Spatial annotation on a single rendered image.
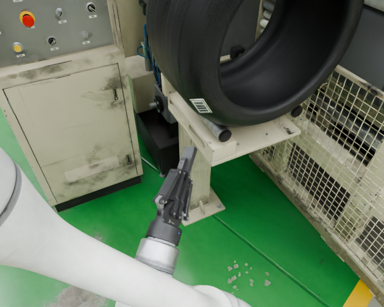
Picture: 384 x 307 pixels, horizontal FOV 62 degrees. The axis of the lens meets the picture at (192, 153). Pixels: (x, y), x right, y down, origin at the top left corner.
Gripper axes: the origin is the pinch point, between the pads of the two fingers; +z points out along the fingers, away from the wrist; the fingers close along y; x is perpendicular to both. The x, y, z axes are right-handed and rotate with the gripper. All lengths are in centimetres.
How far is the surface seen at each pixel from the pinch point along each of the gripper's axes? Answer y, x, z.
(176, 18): -21.6, 0.9, 24.2
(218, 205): 104, -42, 20
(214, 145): 18.8, -4.7, 14.5
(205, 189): 89, -44, 24
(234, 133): 30.6, -5.1, 25.9
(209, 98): -2.6, 2.6, 16.4
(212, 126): 15.2, -5.3, 19.2
